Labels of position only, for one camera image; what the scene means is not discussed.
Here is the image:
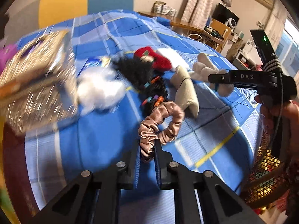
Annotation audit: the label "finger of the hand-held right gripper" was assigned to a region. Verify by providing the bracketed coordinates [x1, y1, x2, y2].
[208, 71, 234, 91]

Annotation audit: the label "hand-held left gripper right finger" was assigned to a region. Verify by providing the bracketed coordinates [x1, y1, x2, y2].
[154, 139, 267, 224]

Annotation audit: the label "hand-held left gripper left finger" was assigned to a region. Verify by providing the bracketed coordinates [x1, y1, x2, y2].
[28, 138, 141, 224]

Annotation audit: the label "white sock rabbit plush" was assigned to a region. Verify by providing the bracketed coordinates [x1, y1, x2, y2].
[189, 52, 234, 97]

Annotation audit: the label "pink satin scrunchie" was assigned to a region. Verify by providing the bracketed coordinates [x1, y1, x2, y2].
[138, 101, 185, 163]

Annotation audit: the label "white fluffy pompom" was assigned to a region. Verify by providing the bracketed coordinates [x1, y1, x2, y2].
[76, 68, 127, 116]

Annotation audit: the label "person's right hand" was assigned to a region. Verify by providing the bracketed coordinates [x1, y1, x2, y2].
[254, 93, 299, 133]

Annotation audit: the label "beige tied cloth pouch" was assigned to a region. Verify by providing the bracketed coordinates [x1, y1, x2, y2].
[170, 65, 200, 118]

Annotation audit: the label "glass door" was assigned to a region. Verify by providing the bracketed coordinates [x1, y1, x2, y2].
[276, 18, 299, 76]

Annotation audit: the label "blue checked tablecloth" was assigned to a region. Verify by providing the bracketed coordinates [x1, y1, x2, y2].
[14, 9, 263, 224]

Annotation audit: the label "wooden desk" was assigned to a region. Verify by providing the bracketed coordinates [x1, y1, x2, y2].
[138, 11, 235, 52]

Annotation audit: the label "red plush doll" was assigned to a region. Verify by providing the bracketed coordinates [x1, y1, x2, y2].
[134, 47, 172, 71]

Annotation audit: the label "black speaker box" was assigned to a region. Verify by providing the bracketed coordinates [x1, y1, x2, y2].
[211, 3, 240, 29]

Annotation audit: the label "patterned beige curtain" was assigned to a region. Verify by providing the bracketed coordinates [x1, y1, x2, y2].
[182, 0, 218, 28]

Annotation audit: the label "black hairpiece with coloured ties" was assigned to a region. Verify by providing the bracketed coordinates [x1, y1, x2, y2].
[112, 56, 169, 108]

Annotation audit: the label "foil snack packets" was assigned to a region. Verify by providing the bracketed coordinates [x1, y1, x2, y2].
[152, 1, 177, 17]

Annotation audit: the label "brown woven basket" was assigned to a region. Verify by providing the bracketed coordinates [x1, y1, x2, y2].
[240, 145, 292, 210]

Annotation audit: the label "pink ruffled cloth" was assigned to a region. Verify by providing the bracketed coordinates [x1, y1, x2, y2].
[253, 190, 289, 218]

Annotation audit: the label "silver ornate tissue box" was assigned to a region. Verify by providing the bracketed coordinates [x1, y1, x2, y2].
[0, 30, 78, 132]

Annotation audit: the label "grey yellow blue upholstered backrest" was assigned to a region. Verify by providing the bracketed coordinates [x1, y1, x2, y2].
[5, 0, 135, 36]

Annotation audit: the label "purple carton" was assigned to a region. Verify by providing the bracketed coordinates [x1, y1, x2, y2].
[0, 44, 17, 73]

